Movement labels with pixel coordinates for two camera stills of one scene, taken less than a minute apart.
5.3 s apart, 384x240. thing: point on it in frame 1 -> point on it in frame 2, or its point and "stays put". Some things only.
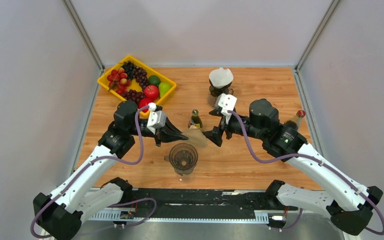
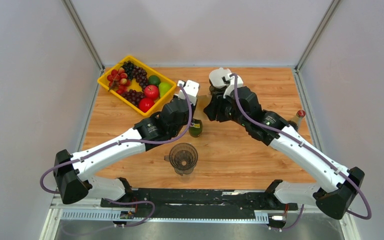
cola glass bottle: x=297 y=118 stays put
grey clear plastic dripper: x=183 y=157 stays put
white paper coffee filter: x=220 y=77 stays put
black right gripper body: x=233 y=126 -> x=223 y=110
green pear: x=163 y=87 stays put
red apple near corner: x=144 y=102 stays put
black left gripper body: x=145 y=131 -> x=180 y=126
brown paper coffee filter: x=196 y=137 -> x=202 y=101
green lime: x=154 y=79 stays put
